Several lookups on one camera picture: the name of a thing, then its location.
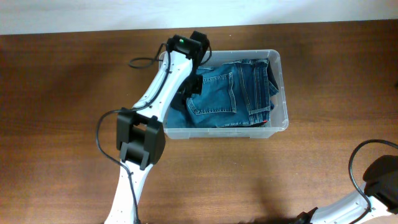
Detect black cloth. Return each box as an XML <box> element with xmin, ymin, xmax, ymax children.
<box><xmin>170</xmin><ymin>92</ymin><xmax>187</xmax><ymax>113</ymax></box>

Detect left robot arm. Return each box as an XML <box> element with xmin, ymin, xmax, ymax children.
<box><xmin>105</xmin><ymin>31</ymin><xmax>211</xmax><ymax>223</ymax></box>

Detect clear plastic storage bin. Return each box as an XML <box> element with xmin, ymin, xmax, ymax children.
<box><xmin>164</xmin><ymin>49</ymin><xmax>289</xmax><ymax>139</ymax></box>

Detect black cable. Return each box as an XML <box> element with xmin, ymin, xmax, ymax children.
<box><xmin>348</xmin><ymin>139</ymin><xmax>398</xmax><ymax>224</ymax></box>
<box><xmin>95</xmin><ymin>42</ymin><xmax>213</xmax><ymax>224</ymax></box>

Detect black shorts red waistband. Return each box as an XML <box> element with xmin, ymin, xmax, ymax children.
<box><xmin>259</xmin><ymin>59</ymin><xmax>279</xmax><ymax>123</ymax></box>

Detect right black cable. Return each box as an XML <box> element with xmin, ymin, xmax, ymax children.
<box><xmin>348</xmin><ymin>139</ymin><xmax>398</xmax><ymax>224</ymax></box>

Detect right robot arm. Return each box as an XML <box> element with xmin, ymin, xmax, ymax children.
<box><xmin>293</xmin><ymin>155</ymin><xmax>397</xmax><ymax>224</ymax></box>

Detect left black cable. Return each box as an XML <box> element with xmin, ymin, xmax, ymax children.
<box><xmin>95</xmin><ymin>42</ymin><xmax>213</xmax><ymax>224</ymax></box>

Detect dark blue jeans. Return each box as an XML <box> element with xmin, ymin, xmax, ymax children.
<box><xmin>166</xmin><ymin>58</ymin><xmax>267</xmax><ymax>128</ymax></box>

